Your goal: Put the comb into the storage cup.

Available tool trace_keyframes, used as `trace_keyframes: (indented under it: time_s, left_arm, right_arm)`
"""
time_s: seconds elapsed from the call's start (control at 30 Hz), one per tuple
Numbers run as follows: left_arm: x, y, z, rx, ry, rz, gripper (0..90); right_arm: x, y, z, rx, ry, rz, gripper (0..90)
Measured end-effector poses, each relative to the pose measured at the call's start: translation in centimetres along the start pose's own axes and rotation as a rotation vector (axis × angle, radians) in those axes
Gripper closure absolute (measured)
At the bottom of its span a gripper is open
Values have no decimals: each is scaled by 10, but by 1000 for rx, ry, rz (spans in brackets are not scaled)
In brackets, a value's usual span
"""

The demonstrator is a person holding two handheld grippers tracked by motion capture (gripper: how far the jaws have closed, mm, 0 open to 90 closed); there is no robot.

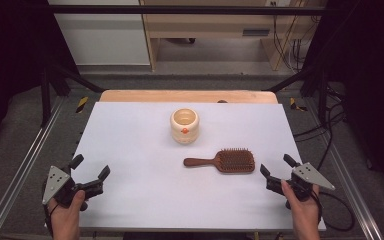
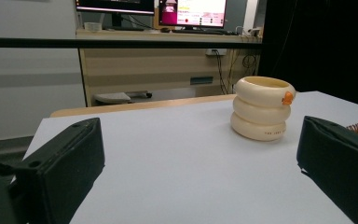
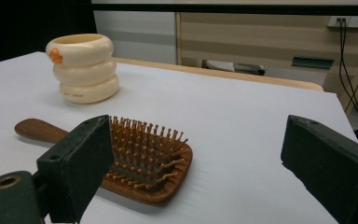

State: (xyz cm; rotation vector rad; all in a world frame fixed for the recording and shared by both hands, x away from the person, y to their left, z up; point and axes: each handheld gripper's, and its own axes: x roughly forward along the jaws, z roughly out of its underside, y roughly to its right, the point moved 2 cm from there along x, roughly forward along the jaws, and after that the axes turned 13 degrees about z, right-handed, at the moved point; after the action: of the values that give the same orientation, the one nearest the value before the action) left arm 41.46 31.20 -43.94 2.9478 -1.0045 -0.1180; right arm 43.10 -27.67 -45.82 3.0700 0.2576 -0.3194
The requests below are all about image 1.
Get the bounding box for aluminium rail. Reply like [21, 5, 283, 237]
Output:
[0, 96, 65, 240]
[304, 98, 384, 240]

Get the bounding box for person's right hand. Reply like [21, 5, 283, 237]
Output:
[280, 180, 322, 231]

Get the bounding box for dark curtain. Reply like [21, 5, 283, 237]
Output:
[0, 0, 79, 154]
[303, 0, 384, 196]

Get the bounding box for grey desk label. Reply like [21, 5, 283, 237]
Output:
[242, 29, 271, 37]

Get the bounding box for black horizontal bar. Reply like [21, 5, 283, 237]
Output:
[46, 4, 328, 16]

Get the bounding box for black metal frame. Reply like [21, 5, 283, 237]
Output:
[265, 64, 329, 126]
[39, 61, 106, 128]

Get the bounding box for white table board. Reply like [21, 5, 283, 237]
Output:
[44, 101, 327, 232]

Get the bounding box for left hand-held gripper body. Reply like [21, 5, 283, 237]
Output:
[41, 165, 105, 212]

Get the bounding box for person's left hand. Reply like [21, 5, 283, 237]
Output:
[47, 190, 87, 234]

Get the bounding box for cream cup with orange mark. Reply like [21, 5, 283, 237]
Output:
[169, 107, 200, 145]

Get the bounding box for hanging black cables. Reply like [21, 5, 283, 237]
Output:
[271, 1, 307, 74]

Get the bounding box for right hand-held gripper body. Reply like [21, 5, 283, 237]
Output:
[265, 161, 336, 202]

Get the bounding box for yellow cable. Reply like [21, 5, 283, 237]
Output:
[273, 14, 303, 71]

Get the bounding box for yellow black tape marker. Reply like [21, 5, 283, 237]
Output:
[75, 96, 90, 114]
[289, 97, 308, 112]

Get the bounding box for brown wooden hairbrush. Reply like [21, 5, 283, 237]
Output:
[183, 147, 256, 174]

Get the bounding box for white cabinet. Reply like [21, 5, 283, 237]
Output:
[48, 0, 151, 67]

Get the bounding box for light wooden desk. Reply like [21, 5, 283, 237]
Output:
[139, 0, 328, 72]

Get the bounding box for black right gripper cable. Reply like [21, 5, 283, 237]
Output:
[311, 190, 356, 233]

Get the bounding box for light wooden table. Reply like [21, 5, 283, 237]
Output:
[98, 89, 279, 105]

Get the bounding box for black floor cables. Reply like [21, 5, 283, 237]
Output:
[293, 84, 348, 172]

